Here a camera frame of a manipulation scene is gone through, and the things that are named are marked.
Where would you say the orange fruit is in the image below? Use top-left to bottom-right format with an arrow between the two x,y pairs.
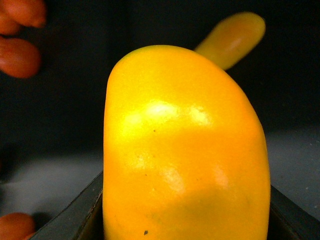
0,0 -> 47,36
0,212 -> 36,240
0,37 -> 42,79

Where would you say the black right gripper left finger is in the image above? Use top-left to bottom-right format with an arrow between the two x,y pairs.
31,172 -> 104,240

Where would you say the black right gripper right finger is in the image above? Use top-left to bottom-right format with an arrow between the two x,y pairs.
267,186 -> 320,240

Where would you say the yellow mango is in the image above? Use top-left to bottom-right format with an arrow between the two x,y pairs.
194,11 -> 266,71
102,45 -> 271,240

